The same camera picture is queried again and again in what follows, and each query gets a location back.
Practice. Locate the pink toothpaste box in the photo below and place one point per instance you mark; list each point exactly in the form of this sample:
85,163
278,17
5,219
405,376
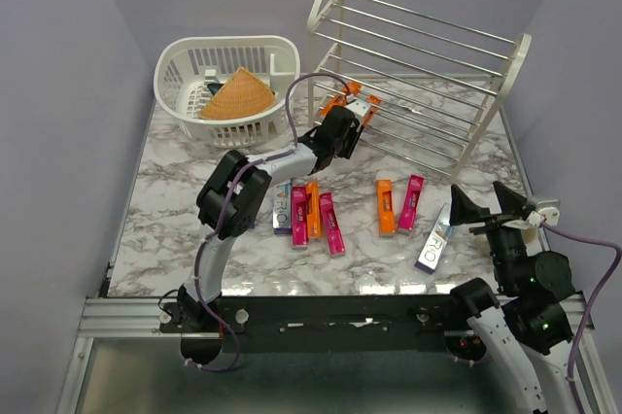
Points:
336,245
299,218
408,212

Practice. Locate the black mounting base rail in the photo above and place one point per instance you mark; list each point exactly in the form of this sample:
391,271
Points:
320,324

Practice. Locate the white plastic basket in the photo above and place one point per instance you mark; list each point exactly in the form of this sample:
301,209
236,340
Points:
185,65

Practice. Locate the dark object in basket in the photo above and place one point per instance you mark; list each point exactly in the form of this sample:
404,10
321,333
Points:
214,87

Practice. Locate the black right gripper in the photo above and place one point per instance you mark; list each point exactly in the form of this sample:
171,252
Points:
463,208

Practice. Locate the orange toothpaste box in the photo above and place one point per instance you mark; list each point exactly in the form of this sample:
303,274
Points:
343,97
370,110
386,215
314,224

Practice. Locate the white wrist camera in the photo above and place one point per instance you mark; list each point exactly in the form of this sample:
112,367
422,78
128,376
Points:
543,210
359,109

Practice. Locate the silver Rio toothpaste box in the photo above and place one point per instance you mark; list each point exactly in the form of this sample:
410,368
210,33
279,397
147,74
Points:
282,209
433,249

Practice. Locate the woven orange conical hat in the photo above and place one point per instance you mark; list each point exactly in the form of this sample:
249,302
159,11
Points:
243,95

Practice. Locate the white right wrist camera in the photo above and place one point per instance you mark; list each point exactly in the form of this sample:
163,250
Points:
543,210

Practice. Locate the cream metal shelf rack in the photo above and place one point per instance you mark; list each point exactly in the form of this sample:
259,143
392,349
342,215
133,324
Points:
438,84

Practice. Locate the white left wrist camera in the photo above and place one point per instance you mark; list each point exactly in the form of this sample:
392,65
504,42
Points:
359,109

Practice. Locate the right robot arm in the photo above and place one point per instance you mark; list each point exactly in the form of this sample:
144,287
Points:
522,322

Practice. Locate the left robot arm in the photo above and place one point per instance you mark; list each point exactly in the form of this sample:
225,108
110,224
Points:
229,201

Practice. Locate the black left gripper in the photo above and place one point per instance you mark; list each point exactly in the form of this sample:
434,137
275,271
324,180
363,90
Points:
353,133

